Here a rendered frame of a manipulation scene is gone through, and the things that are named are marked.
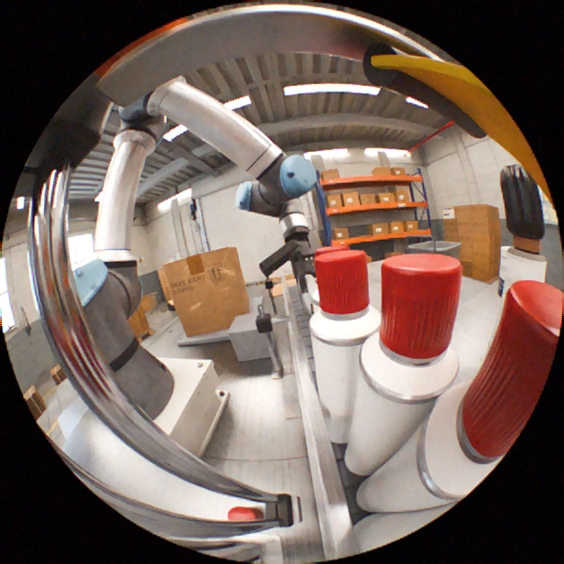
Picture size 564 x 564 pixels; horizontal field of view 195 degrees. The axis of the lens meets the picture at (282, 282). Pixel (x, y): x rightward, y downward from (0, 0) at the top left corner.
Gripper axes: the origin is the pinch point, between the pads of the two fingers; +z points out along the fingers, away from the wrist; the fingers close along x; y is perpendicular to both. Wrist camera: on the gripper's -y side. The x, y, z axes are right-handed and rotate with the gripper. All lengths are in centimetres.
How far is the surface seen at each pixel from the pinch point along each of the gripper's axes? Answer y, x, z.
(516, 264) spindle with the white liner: 24.5, -31.5, 4.8
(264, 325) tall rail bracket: -8.9, -7.8, 1.7
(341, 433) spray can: -1.3, -22.6, 15.1
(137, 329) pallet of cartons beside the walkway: -280, 183, -27
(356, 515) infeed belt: -1.5, -28.9, 23.6
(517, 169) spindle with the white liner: 24.9, -39.2, -4.3
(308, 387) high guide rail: -3.6, -21.6, 9.3
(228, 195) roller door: -102, 270, -356
